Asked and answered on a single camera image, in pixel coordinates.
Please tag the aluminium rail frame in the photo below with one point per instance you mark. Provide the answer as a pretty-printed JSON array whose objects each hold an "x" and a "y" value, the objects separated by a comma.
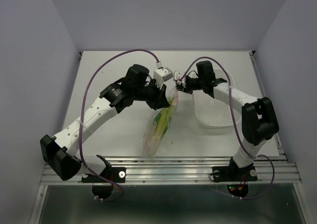
[{"x": 174, "y": 187}]

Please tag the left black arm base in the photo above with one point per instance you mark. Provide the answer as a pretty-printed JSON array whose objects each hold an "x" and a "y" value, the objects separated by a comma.
[{"x": 106, "y": 179}]

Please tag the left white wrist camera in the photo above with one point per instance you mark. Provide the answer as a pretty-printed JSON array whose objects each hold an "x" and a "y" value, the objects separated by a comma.
[{"x": 161, "y": 75}]

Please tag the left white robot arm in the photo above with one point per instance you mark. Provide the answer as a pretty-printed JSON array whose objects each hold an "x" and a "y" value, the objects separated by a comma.
[{"x": 59, "y": 151}]

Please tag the white perforated plastic basket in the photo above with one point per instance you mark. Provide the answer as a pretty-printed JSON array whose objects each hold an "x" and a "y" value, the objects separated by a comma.
[{"x": 209, "y": 112}]

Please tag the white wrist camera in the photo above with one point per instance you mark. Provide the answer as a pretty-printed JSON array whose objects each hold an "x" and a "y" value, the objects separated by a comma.
[
  {"x": 161, "y": 75},
  {"x": 178, "y": 81}
]

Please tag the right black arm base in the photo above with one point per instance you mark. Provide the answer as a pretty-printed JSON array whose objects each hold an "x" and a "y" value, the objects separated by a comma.
[{"x": 237, "y": 178}]

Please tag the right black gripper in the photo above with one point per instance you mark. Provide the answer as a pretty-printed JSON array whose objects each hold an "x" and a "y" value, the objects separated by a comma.
[{"x": 186, "y": 89}]

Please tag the clear zip top bag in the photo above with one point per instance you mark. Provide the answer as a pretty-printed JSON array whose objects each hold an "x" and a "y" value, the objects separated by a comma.
[{"x": 150, "y": 145}]

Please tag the green fake celery stalks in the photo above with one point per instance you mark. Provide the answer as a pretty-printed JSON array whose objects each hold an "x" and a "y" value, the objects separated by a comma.
[{"x": 162, "y": 119}]

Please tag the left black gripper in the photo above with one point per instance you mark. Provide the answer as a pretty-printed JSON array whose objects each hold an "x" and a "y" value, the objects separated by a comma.
[{"x": 160, "y": 101}]

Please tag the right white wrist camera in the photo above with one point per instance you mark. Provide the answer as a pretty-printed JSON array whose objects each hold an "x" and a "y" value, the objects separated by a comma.
[{"x": 178, "y": 81}]

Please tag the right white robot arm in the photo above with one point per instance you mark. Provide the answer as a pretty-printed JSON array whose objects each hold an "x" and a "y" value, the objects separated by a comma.
[{"x": 258, "y": 119}]

